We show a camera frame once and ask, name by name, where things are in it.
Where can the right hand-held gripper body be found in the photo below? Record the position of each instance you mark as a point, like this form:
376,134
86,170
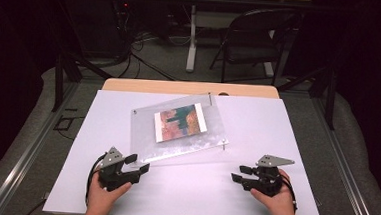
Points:
267,182

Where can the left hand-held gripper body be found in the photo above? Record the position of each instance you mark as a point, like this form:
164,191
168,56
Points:
110,176

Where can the clear acrylic photo frame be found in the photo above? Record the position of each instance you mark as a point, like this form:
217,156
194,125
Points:
143,131

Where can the painting print card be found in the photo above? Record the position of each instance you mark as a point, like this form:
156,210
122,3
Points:
179,123

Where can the person's right hand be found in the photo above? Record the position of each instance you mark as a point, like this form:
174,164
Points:
281,205

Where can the person's left hand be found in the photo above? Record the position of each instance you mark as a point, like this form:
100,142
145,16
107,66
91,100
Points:
101,200

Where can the white board sheet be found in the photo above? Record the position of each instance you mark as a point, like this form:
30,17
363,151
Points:
260,132

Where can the light wooden table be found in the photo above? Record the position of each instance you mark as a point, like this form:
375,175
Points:
186,87

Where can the black metal stand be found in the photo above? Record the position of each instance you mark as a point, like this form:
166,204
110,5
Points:
329,102
59,79

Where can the black folding chair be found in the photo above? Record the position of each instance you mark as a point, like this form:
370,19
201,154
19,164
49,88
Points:
252,54

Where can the white desk with legs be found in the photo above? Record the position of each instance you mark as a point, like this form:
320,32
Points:
191,47

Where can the dark equipment with red light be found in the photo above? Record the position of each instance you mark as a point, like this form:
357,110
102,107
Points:
124,16

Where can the aluminium rail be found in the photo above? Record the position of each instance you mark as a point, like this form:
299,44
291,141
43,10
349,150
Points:
348,177
25,157

